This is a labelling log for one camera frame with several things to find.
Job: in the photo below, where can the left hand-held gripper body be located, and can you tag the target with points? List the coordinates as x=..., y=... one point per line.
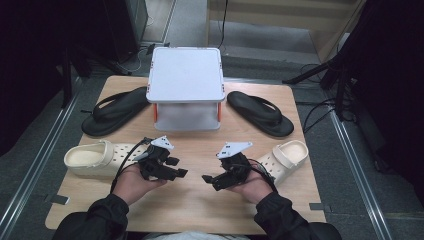
x=155, y=160

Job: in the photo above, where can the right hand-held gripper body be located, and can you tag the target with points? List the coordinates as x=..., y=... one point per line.
x=235, y=166

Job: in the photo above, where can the black flip-flop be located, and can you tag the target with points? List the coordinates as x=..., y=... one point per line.
x=256, y=115
x=113, y=116

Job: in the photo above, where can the cream perforated clog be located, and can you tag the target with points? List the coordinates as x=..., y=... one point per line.
x=293, y=151
x=90, y=156

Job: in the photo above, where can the white plastic storage box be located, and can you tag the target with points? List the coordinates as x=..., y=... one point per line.
x=185, y=73

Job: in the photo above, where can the person's right hand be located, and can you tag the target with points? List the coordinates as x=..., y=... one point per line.
x=256, y=188

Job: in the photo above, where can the person's left hand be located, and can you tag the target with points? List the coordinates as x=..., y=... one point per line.
x=130, y=185

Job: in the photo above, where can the person's lap light clothing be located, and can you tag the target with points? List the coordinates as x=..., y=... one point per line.
x=196, y=236

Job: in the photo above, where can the dark cabinet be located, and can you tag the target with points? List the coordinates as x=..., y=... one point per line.
x=128, y=26

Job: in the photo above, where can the black tripod stand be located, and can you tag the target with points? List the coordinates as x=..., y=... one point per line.
x=333, y=66

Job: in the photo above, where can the black curtain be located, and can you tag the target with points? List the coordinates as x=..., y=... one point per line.
x=40, y=66
x=393, y=83

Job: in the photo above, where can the metal floor rail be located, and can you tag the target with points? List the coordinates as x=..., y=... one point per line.
x=36, y=156
x=361, y=180

